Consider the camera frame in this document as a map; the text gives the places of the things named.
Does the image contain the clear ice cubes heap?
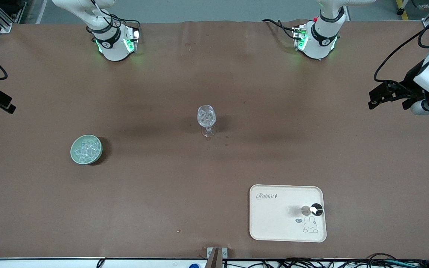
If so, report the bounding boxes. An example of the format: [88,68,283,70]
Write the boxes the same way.
[75,138,101,163]

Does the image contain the black base cable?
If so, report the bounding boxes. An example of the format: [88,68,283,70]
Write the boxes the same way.
[262,19,299,39]
[114,16,141,33]

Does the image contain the aluminium camera mast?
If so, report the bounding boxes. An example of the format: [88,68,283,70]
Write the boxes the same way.
[206,247,228,268]

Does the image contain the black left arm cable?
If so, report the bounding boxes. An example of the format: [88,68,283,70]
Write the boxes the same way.
[374,0,429,83]

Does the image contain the clear wine glass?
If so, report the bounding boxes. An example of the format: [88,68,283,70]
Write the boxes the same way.
[197,105,217,137]

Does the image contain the tangled black cables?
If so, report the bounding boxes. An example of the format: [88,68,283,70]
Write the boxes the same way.
[222,253,429,268]

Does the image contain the steel cocktail jigger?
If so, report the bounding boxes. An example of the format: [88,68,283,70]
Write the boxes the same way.
[299,203,324,217]

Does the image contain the green ceramic bowl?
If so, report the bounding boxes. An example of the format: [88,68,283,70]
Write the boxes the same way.
[70,134,103,165]

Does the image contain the cream rabbit print tray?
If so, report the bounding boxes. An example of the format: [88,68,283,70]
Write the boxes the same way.
[249,184,327,243]

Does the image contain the brown table cover sheet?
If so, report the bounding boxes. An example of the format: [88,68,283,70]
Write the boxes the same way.
[0,19,429,260]

